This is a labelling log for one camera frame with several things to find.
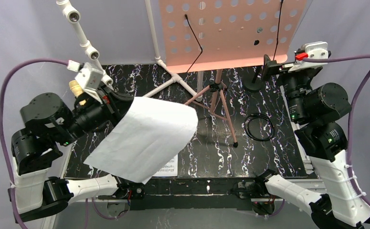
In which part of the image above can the white PVC pipe frame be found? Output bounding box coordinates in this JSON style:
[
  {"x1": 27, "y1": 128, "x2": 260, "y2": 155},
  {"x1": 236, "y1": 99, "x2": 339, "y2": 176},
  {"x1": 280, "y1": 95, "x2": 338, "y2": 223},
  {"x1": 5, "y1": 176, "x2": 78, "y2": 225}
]
[{"x1": 56, "y1": 0, "x2": 203, "y2": 97}]

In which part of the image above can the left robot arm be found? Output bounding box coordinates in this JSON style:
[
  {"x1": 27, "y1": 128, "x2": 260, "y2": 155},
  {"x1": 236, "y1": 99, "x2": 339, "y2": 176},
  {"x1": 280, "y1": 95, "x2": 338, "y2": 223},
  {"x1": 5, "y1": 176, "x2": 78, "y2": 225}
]
[{"x1": 8, "y1": 86, "x2": 134, "y2": 222}]

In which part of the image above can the black microphone on stand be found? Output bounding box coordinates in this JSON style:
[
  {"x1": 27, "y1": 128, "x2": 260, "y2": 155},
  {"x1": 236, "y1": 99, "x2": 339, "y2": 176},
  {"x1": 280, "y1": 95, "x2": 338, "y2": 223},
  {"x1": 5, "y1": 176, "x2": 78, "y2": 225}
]
[{"x1": 243, "y1": 60, "x2": 269, "y2": 93}]

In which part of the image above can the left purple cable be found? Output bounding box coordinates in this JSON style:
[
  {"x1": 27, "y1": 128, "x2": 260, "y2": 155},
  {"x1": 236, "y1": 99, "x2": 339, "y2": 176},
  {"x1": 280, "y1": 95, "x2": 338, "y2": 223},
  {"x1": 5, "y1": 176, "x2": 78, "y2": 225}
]
[{"x1": 0, "y1": 58, "x2": 78, "y2": 229}]

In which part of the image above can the purple cable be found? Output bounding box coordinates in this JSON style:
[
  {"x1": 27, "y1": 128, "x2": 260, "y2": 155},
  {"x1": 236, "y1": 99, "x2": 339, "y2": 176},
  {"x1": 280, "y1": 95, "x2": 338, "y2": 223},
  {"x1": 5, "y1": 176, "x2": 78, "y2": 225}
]
[
  {"x1": 303, "y1": 54, "x2": 370, "y2": 222},
  {"x1": 0, "y1": 58, "x2": 78, "y2": 229}
]

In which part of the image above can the sheet music page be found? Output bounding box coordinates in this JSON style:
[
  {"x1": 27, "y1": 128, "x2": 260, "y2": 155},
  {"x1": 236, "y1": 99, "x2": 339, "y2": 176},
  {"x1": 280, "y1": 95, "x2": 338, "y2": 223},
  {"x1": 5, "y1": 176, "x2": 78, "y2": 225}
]
[
  {"x1": 153, "y1": 155, "x2": 179, "y2": 177},
  {"x1": 84, "y1": 97, "x2": 198, "y2": 184}
]

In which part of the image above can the yellow toy microphone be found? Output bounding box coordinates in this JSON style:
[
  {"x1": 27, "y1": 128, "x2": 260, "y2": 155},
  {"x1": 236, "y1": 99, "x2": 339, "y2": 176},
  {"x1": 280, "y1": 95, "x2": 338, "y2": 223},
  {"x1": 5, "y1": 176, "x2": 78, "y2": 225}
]
[{"x1": 69, "y1": 80, "x2": 88, "y2": 106}]

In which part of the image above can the black coiled cable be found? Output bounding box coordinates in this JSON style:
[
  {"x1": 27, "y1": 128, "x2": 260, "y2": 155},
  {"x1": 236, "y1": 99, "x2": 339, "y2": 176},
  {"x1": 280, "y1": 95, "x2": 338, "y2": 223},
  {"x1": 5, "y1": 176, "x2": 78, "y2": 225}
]
[{"x1": 244, "y1": 114, "x2": 275, "y2": 142}]

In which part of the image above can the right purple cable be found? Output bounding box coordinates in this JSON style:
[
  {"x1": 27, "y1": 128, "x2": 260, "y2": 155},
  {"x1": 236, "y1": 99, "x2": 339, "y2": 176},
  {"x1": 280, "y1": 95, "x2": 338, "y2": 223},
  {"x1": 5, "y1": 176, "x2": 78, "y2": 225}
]
[{"x1": 303, "y1": 54, "x2": 370, "y2": 222}]

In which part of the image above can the aluminium frame rail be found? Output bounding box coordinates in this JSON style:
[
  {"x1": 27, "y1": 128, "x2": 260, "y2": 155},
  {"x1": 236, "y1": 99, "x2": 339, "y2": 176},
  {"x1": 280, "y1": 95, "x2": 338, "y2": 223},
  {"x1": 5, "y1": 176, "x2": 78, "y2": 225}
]
[{"x1": 41, "y1": 180, "x2": 344, "y2": 229}]

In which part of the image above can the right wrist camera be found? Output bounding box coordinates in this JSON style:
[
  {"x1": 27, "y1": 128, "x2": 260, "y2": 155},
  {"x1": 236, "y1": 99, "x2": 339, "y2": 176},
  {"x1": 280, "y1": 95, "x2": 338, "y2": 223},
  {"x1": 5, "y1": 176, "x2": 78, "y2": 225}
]
[{"x1": 290, "y1": 41, "x2": 329, "y2": 71}]

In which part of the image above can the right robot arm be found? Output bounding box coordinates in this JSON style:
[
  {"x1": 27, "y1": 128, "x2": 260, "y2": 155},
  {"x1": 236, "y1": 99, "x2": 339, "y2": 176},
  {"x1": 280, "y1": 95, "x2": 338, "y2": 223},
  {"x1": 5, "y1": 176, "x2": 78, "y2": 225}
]
[{"x1": 255, "y1": 52, "x2": 370, "y2": 229}]

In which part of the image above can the pink music stand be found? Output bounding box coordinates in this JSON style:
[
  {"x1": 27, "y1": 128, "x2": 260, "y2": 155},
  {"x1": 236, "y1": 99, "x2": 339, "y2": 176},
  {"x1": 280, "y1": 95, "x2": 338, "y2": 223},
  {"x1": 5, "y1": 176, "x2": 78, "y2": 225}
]
[{"x1": 157, "y1": 0, "x2": 309, "y2": 148}]

